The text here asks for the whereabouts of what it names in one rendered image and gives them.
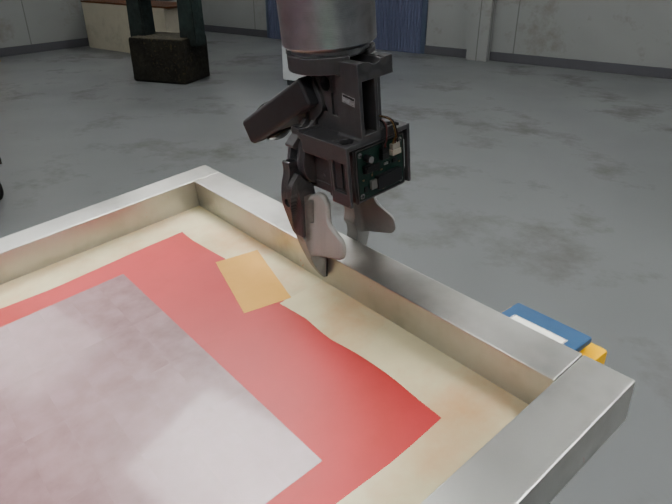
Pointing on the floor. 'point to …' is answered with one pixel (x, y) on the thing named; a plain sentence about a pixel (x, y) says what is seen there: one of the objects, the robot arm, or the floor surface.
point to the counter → (110, 35)
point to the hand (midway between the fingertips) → (336, 251)
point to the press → (168, 44)
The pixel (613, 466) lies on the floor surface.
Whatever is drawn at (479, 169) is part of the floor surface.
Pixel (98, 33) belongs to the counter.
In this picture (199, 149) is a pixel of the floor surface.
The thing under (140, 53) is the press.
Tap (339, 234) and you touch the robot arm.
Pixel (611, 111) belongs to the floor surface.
